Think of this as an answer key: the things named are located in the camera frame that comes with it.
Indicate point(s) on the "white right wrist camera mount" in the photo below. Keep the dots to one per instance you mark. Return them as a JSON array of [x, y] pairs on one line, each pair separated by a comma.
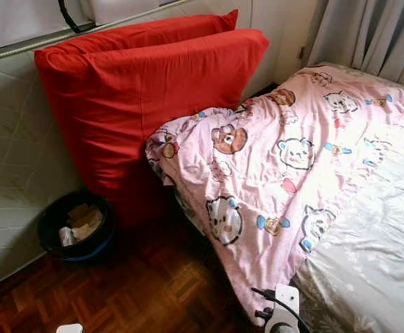
[[287, 305]]

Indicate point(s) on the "grey curtain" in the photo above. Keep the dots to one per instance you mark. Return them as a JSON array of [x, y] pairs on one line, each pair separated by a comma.
[[368, 35]]

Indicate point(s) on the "dark wall socket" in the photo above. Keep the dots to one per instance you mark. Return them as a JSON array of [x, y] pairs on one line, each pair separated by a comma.
[[300, 53]]

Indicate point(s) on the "red fabric cushion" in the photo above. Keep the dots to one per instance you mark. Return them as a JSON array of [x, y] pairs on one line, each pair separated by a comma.
[[160, 29], [139, 104]]

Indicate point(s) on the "pink cartoon bear quilt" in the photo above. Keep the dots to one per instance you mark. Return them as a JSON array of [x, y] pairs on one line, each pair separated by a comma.
[[271, 173]]

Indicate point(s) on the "bed with beige floral sheet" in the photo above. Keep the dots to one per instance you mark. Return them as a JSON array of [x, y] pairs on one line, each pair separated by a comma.
[[375, 263]]

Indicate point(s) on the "black round waste bin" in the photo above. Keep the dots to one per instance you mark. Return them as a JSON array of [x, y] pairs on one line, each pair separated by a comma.
[[49, 215]]

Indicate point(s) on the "brown cardboard scrap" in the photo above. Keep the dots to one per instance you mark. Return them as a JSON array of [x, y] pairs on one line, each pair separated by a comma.
[[85, 220]]

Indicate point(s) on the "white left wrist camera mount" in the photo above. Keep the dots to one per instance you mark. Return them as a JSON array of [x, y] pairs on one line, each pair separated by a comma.
[[69, 329]]

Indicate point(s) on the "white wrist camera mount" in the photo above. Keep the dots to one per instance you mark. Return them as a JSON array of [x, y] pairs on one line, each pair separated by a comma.
[[69, 329], [287, 305]]

